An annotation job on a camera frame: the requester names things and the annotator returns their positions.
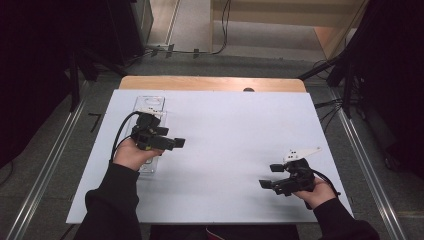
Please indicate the light wooden shelf unit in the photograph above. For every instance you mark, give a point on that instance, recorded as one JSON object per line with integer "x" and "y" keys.
{"x": 266, "y": 13}

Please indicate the white table board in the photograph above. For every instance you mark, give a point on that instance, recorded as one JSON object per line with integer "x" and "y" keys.
{"x": 233, "y": 133}

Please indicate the metal floor rail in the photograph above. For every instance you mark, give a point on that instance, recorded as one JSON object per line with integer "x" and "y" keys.
{"x": 50, "y": 166}
{"x": 370, "y": 176}

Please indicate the black curtain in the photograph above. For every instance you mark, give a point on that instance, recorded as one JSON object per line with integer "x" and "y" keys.
{"x": 393, "y": 83}
{"x": 30, "y": 66}

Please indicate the dark cabinet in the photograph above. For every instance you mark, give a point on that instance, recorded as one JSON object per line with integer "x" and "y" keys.
{"x": 133, "y": 30}

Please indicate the clear plastic container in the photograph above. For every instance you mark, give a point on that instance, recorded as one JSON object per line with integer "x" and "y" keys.
{"x": 151, "y": 101}

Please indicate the person's right hand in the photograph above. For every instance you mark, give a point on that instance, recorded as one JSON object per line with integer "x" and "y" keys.
{"x": 318, "y": 196}

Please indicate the black tripod stand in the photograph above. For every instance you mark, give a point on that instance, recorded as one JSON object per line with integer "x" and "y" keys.
{"x": 75, "y": 83}
{"x": 346, "y": 80}

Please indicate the wooden table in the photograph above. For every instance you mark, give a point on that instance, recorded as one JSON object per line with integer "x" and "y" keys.
{"x": 200, "y": 83}

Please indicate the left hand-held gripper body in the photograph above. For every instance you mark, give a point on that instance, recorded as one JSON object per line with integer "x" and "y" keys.
{"x": 148, "y": 133}

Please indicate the person's left hand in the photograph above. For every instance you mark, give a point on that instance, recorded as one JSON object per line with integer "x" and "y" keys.
{"x": 131, "y": 156}

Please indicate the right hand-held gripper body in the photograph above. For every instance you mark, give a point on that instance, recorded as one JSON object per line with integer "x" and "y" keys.
{"x": 298, "y": 180}

